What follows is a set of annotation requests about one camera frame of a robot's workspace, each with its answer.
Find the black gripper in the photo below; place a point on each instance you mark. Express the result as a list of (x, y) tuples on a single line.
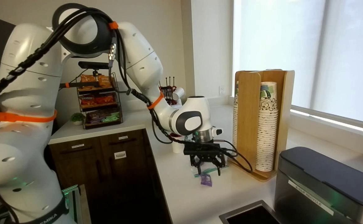
[(205, 150)]

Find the small purple snack packet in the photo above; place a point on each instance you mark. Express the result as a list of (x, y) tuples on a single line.
[(207, 180)]

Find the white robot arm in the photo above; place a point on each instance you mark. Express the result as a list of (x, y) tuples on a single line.
[(24, 88)]

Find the clear zip bag teal strip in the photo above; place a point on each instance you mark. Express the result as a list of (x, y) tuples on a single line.
[(207, 171)]

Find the red bowl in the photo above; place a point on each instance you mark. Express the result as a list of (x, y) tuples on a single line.
[(177, 145)]

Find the wooden cup dispenser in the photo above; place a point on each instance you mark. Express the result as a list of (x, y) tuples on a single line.
[(248, 120)]

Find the patterned paper cup stack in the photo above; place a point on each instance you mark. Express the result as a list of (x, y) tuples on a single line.
[(268, 125)]

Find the black cutlery holder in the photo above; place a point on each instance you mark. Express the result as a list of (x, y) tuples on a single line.
[(168, 91)]

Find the dark wood cabinet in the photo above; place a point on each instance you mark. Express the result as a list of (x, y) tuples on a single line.
[(107, 170)]

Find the tiered snack rack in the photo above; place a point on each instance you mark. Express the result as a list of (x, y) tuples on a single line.
[(100, 100)]

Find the white window roller blind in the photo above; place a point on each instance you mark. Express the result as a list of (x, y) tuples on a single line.
[(351, 58), (281, 45)]

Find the small green round object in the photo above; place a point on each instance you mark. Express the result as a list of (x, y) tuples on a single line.
[(77, 119)]

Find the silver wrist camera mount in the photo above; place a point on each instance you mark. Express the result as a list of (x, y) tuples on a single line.
[(209, 135)]

